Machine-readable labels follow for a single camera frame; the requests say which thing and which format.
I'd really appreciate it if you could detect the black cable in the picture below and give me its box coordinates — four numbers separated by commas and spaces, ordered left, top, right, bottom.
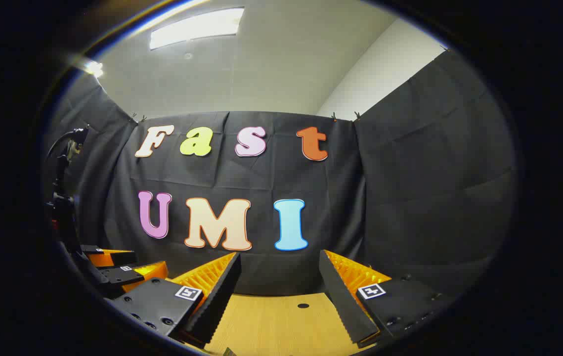
46, 128, 89, 160

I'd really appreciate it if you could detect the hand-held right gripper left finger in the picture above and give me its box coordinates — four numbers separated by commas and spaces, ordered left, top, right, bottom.
106, 252, 242, 347

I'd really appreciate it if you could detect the small ceiling light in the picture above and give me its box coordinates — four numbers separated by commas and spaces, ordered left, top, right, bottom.
81, 58, 105, 78

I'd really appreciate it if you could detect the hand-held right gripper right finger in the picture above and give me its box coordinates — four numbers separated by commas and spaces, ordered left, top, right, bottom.
318, 250, 457, 347

